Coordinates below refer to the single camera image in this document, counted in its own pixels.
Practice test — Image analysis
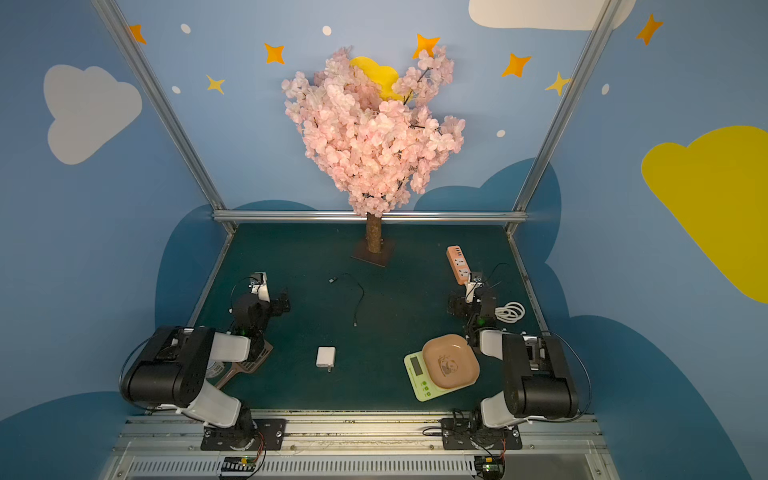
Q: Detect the orange power strip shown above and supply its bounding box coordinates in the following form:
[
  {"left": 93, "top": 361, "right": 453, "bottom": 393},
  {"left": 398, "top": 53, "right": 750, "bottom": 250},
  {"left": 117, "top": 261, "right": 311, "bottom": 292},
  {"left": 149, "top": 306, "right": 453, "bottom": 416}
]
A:
[{"left": 446, "top": 245, "right": 471, "bottom": 285}]

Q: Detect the black usb cable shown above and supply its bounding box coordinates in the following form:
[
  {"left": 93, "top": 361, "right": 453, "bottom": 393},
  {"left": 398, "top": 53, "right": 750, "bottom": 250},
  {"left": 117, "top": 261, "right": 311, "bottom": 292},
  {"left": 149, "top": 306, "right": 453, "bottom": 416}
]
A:
[{"left": 328, "top": 272, "right": 367, "bottom": 329}]

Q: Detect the white charger adapter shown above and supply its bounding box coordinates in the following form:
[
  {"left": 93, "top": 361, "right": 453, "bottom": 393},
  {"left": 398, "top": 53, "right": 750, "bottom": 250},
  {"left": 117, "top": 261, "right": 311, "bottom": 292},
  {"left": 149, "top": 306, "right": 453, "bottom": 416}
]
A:
[{"left": 316, "top": 346, "right": 336, "bottom": 371}]

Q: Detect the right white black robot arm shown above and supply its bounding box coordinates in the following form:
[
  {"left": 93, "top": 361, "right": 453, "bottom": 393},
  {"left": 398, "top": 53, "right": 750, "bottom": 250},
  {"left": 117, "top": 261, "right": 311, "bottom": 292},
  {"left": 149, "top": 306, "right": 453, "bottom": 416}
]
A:
[{"left": 447, "top": 290, "right": 592, "bottom": 429}]

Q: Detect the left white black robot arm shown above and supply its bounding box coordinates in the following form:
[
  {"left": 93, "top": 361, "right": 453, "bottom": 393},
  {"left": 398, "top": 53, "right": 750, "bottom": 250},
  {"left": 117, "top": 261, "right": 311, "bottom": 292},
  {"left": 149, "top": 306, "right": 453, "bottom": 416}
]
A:
[{"left": 119, "top": 292, "right": 291, "bottom": 452}]

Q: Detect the green electronic scale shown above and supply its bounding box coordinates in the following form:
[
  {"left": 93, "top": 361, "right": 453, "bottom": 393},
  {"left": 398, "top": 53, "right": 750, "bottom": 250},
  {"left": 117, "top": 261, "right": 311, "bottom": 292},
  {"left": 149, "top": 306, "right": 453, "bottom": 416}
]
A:
[{"left": 403, "top": 351, "right": 457, "bottom": 402}]

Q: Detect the pink square plate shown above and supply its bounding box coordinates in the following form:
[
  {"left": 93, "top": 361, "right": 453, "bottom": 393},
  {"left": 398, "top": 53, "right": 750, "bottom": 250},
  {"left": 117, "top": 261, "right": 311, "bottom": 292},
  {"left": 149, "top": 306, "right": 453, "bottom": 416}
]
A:
[{"left": 422, "top": 334, "right": 480, "bottom": 390}]

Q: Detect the brown slotted scoop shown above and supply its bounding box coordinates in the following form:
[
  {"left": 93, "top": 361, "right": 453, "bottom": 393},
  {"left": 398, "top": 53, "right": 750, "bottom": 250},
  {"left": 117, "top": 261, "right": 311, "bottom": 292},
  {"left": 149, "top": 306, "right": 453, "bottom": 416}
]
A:
[{"left": 215, "top": 342, "right": 273, "bottom": 389}]

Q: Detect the pink cherry blossom tree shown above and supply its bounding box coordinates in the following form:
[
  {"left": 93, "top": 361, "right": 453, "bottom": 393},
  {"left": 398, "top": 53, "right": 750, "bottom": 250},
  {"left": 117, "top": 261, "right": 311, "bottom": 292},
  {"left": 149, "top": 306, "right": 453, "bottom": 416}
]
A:
[{"left": 281, "top": 46, "right": 466, "bottom": 265}]

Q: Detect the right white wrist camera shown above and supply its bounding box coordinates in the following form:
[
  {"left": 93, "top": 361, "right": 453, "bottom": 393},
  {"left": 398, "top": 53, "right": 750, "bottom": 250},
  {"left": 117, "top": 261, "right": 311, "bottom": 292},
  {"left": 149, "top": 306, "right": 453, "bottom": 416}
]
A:
[{"left": 464, "top": 271, "right": 484, "bottom": 303}]

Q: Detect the white power strip cord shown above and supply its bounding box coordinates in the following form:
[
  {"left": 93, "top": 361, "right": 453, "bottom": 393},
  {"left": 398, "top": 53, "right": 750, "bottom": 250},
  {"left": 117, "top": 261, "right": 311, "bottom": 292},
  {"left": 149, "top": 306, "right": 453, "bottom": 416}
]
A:
[{"left": 494, "top": 301, "right": 527, "bottom": 325}]

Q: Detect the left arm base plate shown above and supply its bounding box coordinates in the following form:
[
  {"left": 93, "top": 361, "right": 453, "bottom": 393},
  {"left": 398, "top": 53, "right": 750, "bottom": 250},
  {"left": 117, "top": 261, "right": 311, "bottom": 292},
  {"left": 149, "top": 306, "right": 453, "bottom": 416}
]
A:
[{"left": 200, "top": 418, "right": 287, "bottom": 452}]

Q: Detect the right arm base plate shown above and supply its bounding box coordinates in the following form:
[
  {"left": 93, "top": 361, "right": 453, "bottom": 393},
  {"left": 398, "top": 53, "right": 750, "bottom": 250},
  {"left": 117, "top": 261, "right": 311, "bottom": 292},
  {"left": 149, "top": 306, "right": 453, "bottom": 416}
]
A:
[{"left": 439, "top": 418, "right": 523, "bottom": 451}]

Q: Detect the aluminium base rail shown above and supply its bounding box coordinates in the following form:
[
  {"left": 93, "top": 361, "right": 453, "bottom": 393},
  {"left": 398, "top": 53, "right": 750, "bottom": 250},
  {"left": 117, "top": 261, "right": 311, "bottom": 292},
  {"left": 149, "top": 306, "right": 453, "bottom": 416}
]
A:
[{"left": 100, "top": 410, "right": 619, "bottom": 479}]

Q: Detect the metal frame rail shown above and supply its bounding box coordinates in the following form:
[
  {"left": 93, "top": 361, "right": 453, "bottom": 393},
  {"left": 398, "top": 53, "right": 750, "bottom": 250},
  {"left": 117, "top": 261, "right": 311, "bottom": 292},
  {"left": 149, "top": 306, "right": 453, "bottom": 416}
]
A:
[{"left": 89, "top": 0, "right": 625, "bottom": 236}]

